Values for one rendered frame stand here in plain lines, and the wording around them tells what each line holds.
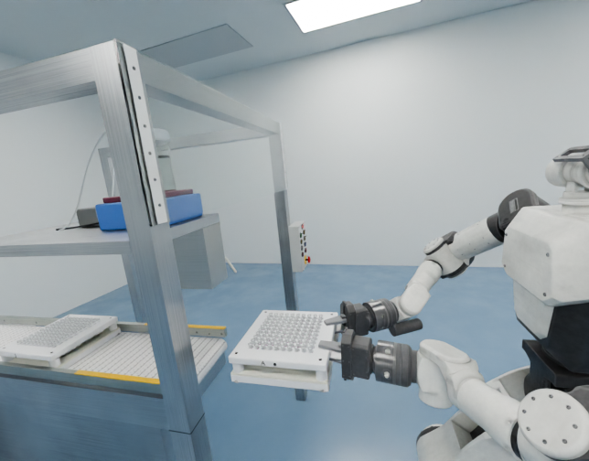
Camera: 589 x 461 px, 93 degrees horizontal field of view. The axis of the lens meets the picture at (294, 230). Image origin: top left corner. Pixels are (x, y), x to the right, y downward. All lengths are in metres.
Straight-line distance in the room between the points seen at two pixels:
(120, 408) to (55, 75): 0.85
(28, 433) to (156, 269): 1.03
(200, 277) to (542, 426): 0.82
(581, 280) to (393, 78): 3.64
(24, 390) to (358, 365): 1.06
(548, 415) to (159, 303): 0.66
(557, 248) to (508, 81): 3.64
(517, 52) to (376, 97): 1.48
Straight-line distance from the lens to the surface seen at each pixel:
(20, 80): 0.86
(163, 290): 0.67
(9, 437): 1.69
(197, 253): 0.94
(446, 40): 4.24
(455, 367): 0.65
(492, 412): 0.59
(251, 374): 0.78
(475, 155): 4.09
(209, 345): 1.08
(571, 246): 0.67
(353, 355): 0.72
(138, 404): 1.01
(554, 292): 0.69
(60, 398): 1.23
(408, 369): 0.70
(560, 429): 0.51
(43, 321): 1.67
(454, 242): 1.06
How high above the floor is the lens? 1.37
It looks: 11 degrees down
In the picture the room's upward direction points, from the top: 5 degrees counter-clockwise
